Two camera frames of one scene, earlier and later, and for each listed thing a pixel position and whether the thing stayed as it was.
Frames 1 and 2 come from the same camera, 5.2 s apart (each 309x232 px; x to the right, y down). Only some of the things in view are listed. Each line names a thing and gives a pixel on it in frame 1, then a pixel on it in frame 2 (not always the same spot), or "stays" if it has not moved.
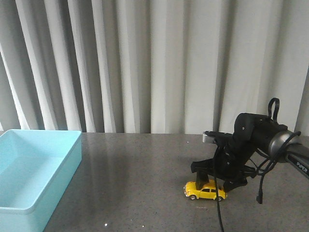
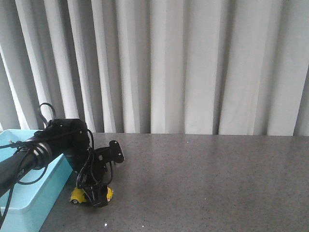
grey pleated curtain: (152, 66) stays
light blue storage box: (36, 166) stays
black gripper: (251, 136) to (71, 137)
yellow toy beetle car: (207, 191) to (78, 195)
